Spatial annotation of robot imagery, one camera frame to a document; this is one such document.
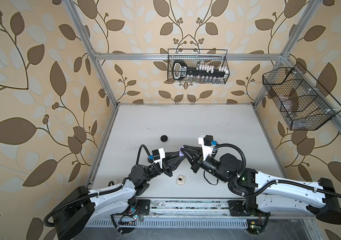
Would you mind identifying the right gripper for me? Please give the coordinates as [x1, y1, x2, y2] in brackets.
[182, 145, 228, 185]

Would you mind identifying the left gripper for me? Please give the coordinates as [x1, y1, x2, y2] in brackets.
[143, 152, 183, 185]

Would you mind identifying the black round earbud case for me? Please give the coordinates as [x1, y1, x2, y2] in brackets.
[160, 135, 168, 142]

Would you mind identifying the purple round earbud case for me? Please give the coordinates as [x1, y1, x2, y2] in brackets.
[179, 146, 185, 157]

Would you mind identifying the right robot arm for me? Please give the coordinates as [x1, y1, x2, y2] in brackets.
[180, 143, 341, 225]

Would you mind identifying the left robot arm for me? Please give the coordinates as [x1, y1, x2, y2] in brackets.
[43, 145, 185, 240]

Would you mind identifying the beige earbud case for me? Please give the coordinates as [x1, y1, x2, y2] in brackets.
[176, 175, 186, 186]

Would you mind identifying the black tool in basket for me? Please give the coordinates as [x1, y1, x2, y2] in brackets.
[170, 60, 229, 80]

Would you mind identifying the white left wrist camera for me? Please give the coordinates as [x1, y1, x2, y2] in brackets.
[148, 148, 166, 169]

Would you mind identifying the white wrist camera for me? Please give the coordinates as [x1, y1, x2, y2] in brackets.
[148, 148, 166, 169]
[198, 135, 217, 161]

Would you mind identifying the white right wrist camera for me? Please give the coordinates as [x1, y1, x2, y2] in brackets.
[198, 135, 217, 161]

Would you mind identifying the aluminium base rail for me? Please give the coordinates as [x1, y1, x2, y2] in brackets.
[68, 197, 315, 220]

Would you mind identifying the back wall wire basket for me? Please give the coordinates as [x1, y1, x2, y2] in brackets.
[167, 48, 230, 85]

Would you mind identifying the wall wire basket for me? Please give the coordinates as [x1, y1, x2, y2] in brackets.
[167, 48, 230, 85]
[262, 63, 341, 131]

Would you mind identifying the right wall wire basket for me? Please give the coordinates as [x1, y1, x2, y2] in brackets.
[262, 63, 341, 131]

